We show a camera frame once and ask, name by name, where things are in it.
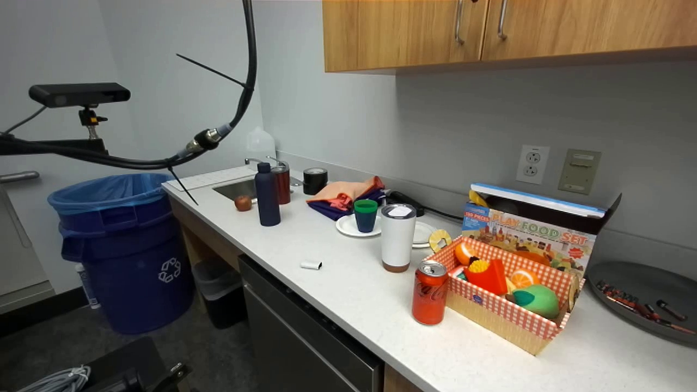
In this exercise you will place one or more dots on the red checkered basket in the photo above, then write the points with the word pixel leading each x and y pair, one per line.
pixel 502 315

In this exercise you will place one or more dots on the orange cloth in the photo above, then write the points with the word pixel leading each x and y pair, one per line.
pixel 341 195

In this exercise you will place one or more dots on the green cup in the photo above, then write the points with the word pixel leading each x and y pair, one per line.
pixel 364 214

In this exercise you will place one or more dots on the white plate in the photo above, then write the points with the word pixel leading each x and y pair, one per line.
pixel 348 226

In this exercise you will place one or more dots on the black cup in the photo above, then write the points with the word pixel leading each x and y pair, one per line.
pixel 315 179

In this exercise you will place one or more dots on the white tumbler with lid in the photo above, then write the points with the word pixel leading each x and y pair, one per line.
pixel 398 234

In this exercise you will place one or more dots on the dark red bottle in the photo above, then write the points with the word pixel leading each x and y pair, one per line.
pixel 281 175

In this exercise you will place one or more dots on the small white cylinder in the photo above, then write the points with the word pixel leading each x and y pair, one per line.
pixel 313 265

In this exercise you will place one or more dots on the dark blue bottle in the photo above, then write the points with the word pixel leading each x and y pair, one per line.
pixel 267 195

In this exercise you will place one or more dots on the brown round object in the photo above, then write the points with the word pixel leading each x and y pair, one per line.
pixel 242 204

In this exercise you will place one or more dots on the orange soda can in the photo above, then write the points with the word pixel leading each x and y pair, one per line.
pixel 429 293

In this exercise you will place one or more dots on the small black trash bin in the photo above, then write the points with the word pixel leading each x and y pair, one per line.
pixel 221 293

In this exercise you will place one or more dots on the red toy container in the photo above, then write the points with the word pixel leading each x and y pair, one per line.
pixel 488 275

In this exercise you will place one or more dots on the orange toy fruit slice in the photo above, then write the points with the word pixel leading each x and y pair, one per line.
pixel 519 280

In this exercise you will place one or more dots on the play food toy box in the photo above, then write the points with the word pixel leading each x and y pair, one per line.
pixel 546 230

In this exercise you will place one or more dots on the green toy pear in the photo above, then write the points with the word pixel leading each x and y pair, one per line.
pixel 536 300

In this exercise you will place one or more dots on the blue recycling bin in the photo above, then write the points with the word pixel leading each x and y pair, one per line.
pixel 123 232

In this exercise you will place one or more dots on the dark grey round tray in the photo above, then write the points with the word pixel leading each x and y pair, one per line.
pixel 656 302

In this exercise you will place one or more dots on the white wall outlet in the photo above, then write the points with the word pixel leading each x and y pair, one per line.
pixel 533 165

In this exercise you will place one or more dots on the beige wall switch plate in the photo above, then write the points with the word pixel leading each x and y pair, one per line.
pixel 578 171

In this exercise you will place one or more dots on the black camera on stand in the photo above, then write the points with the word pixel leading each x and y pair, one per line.
pixel 82 95

